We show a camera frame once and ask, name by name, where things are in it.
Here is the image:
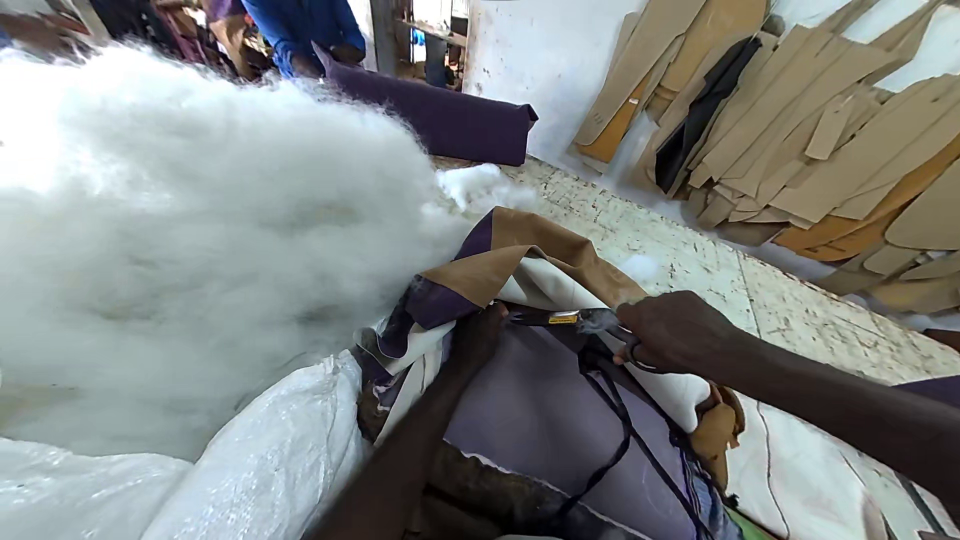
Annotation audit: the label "person's right hand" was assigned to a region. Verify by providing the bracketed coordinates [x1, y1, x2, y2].
[612, 290, 742, 375]

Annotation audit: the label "person's left hand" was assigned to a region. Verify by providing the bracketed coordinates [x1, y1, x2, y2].
[448, 301, 510, 373]

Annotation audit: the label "black scissors with yellow label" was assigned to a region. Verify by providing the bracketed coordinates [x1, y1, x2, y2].
[507, 307, 664, 374]

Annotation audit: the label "brown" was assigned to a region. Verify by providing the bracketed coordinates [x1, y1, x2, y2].
[355, 206, 712, 448]

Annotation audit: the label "person's left forearm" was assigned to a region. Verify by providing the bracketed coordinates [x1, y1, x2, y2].
[301, 358, 489, 540]

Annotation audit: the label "person's right forearm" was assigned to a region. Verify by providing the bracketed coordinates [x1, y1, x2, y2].
[708, 330, 960, 519]

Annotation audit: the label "small white stuffing tuft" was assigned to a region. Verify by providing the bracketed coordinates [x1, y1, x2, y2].
[619, 253, 661, 283]

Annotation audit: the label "white stuffing clump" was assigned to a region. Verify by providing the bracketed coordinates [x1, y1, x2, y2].
[436, 163, 538, 217]

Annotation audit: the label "brown fabric scrap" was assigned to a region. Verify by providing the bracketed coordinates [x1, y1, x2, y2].
[688, 384, 747, 493]

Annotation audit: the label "dark purple long cushion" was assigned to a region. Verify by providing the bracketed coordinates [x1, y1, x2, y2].
[311, 43, 540, 168]

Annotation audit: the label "black hanging piece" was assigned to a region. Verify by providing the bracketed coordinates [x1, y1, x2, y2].
[654, 36, 763, 195]

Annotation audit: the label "white fabric with seam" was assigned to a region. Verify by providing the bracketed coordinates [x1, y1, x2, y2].
[721, 393, 889, 540]

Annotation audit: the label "green fabric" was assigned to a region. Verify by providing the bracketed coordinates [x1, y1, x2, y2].
[724, 507, 778, 540]

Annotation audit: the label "bunch of brown cardboard patterns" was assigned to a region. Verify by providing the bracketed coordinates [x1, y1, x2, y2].
[571, 0, 960, 315]

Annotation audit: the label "white plastic sack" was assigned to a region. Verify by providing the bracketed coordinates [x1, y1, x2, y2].
[0, 349, 374, 540]

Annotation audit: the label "pile of white fibre stuffing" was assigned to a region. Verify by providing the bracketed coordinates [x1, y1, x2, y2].
[0, 43, 481, 462]

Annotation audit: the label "purple fabric piece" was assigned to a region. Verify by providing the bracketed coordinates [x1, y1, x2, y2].
[894, 375, 960, 409]

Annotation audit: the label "pile of mixed fabrics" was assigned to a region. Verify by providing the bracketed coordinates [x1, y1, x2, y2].
[86, 0, 260, 82]

